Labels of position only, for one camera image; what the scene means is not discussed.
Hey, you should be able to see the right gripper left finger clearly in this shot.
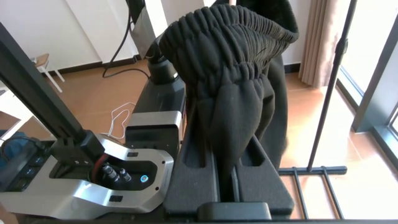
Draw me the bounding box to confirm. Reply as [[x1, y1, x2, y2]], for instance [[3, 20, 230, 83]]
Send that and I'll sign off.
[[164, 124, 220, 218]]

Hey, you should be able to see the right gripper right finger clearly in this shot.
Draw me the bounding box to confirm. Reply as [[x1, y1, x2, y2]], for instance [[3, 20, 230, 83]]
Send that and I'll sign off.
[[234, 136, 295, 218]]

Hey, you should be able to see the black garment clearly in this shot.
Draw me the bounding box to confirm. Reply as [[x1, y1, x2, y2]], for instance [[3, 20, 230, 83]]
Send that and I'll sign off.
[[158, 0, 300, 202]]

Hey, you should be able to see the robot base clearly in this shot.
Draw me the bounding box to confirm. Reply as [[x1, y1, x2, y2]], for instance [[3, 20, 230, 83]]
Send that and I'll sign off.
[[0, 21, 187, 220]]

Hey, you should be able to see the black clothes rack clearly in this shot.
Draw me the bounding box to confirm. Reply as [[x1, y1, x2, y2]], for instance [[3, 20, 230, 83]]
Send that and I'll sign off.
[[277, 0, 358, 220]]

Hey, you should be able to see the window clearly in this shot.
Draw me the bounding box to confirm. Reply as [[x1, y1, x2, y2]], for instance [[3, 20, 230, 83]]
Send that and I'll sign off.
[[335, 0, 398, 172]]

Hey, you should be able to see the brown curtain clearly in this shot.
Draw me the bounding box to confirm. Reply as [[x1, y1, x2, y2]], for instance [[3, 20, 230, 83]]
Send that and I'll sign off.
[[298, 0, 343, 89]]

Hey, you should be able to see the white-legged wooden stool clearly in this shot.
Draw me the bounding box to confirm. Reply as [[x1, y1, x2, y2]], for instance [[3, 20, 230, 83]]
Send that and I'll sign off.
[[30, 52, 66, 94]]

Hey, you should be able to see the white cable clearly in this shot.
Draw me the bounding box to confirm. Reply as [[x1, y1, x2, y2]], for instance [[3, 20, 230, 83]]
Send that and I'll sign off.
[[101, 101, 137, 140]]

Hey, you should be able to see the black cable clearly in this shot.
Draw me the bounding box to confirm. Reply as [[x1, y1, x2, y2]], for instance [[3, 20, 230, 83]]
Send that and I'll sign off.
[[101, 12, 150, 79]]

